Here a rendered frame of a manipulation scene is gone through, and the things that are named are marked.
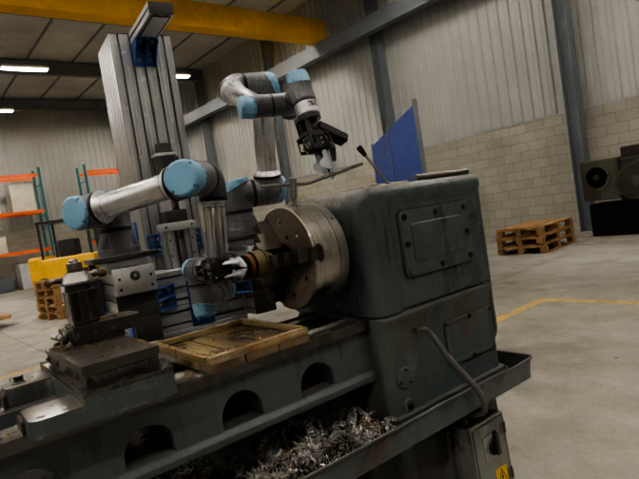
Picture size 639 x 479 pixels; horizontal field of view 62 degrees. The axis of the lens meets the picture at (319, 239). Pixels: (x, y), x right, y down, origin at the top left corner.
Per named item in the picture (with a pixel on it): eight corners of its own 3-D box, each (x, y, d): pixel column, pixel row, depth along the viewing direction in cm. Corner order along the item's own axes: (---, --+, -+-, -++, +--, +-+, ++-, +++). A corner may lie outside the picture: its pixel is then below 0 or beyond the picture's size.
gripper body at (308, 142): (300, 158, 165) (290, 123, 167) (322, 156, 170) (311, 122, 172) (314, 147, 159) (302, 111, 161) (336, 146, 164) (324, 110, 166)
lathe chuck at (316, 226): (281, 291, 181) (277, 200, 175) (342, 314, 157) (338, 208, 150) (260, 296, 176) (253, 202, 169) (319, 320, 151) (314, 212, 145)
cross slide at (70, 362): (106, 344, 150) (104, 329, 150) (162, 365, 116) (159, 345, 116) (42, 361, 140) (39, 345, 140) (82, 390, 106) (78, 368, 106)
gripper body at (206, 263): (213, 285, 151) (197, 284, 161) (240, 278, 156) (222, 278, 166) (209, 258, 151) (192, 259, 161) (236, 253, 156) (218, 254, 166)
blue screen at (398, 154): (369, 265, 1050) (351, 147, 1037) (409, 258, 1051) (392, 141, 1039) (410, 298, 638) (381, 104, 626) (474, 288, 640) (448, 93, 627)
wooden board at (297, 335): (244, 329, 171) (242, 317, 171) (310, 340, 142) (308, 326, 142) (155, 355, 153) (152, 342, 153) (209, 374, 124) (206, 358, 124)
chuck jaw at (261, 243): (284, 253, 165) (268, 223, 170) (291, 243, 162) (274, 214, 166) (255, 259, 158) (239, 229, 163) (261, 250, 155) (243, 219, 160)
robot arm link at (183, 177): (91, 232, 190) (223, 191, 174) (61, 236, 176) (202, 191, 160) (83, 200, 190) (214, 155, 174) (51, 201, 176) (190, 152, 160)
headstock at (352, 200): (402, 278, 227) (389, 188, 225) (499, 279, 189) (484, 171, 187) (289, 311, 191) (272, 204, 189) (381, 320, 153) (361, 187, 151)
